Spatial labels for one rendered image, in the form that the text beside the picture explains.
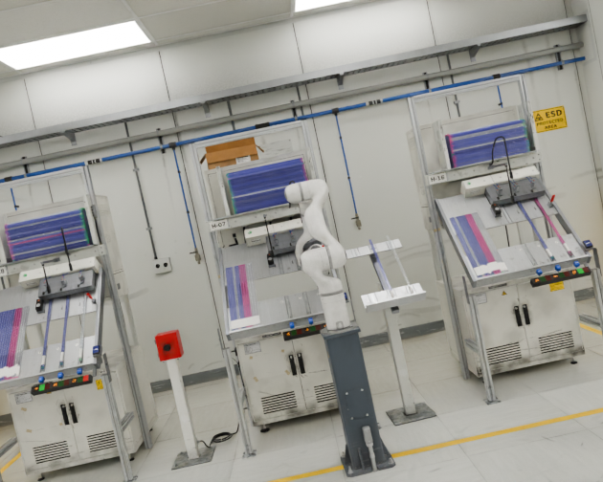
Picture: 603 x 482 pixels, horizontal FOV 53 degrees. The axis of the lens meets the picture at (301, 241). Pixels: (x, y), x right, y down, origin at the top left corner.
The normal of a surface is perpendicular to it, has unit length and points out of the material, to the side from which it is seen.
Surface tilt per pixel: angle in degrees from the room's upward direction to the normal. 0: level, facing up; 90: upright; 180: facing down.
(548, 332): 90
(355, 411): 90
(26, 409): 90
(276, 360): 90
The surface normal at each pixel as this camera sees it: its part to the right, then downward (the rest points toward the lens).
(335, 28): 0.03, 0.04
